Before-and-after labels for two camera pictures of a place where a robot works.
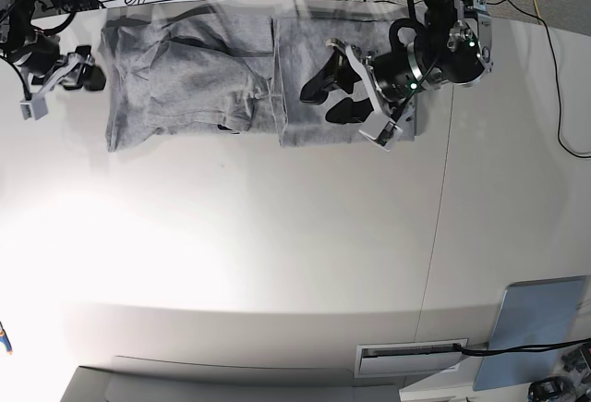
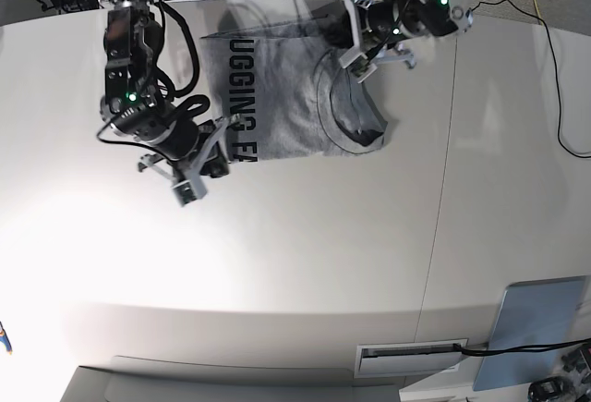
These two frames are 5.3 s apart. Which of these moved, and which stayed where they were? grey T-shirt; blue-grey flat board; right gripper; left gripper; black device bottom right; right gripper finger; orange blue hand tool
Moved: left gripper; grey T-shirt; right gripper; right gripper finger
Stayed: orange blue hand tool; blue-grey flat board; black device bottom right
